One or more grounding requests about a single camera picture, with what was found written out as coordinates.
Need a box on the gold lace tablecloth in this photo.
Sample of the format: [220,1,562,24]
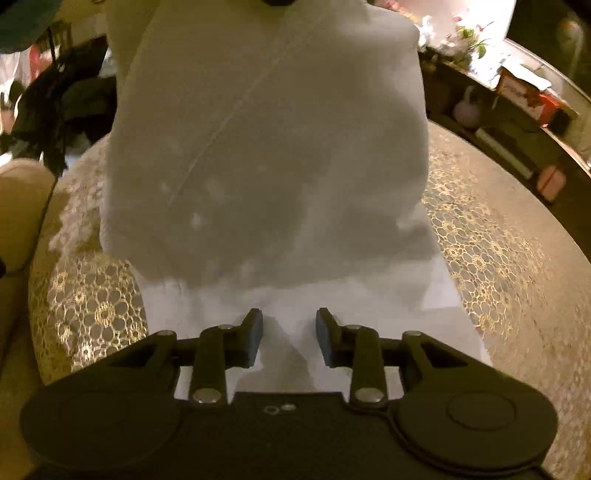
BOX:
[28,122,583,480]

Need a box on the red and white box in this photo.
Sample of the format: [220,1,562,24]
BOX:
[496,65,579,128]

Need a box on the white swan ornament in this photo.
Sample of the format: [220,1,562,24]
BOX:
[452,85,486,128]

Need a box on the white shirt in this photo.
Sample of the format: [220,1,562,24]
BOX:
[99,0,491,398]

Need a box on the pile of dark clothes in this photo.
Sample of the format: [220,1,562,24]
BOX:
[11,36,117,177]

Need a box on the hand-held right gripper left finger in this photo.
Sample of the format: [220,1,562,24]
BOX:
[88,307,265,411]

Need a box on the teal cloth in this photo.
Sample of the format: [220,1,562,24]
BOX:
[0,0,62,54]

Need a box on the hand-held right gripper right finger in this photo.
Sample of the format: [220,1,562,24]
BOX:
[315,307,490,411]

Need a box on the beige sofa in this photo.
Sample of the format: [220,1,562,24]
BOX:
[0,159,59,370]

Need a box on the dark wooden sideboard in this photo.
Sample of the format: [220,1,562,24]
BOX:
[418,37,591,241]

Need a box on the white flat box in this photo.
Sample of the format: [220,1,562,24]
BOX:
[475,127,537,182]

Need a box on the pink container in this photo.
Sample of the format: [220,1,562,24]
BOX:
[536,164,570,205]

